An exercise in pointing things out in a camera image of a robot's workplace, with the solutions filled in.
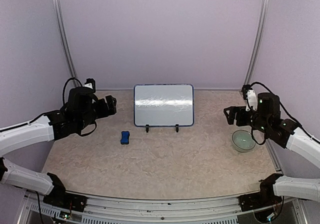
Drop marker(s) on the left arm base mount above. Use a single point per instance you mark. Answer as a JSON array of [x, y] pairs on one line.
[[66, 200]]

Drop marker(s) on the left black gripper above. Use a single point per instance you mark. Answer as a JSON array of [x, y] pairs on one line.
[[111, 106]]

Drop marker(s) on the pale green glass bowl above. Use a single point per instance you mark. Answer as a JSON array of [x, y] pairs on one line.
[[242, 141]]

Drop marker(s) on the right aluminium frame post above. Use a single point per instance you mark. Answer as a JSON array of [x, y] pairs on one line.
[[257, 41]]

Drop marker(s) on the blue whiteboard eraser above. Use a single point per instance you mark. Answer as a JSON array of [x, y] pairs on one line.
[[125, 138]]

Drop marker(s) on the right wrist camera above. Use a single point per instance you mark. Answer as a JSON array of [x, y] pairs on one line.
[[250, 97]]

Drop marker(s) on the aluminium frame post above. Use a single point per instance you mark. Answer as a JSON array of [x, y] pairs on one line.
[[63, 37], [257, 41]]

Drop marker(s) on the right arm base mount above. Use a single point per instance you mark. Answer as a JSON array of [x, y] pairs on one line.
[[257, 200]]

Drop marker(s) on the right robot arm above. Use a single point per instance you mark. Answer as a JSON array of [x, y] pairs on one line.
[[305, 149]]

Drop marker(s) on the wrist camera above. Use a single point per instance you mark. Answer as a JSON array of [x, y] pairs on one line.
[[250, 97], [90, 83]]

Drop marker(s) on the small blue-framed whiteboard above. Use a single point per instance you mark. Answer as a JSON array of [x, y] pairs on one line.
[[163, 105]]

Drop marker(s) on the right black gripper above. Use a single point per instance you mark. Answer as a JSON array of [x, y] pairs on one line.
[[240, 122]]

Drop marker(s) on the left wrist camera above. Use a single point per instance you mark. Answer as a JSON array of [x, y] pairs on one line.
[[90, 83]]

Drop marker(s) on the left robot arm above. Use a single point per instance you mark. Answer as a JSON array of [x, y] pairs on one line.
[[38, 130]]

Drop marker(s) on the left aluminium frame post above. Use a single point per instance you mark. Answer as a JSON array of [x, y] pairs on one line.
[[63, 37]]

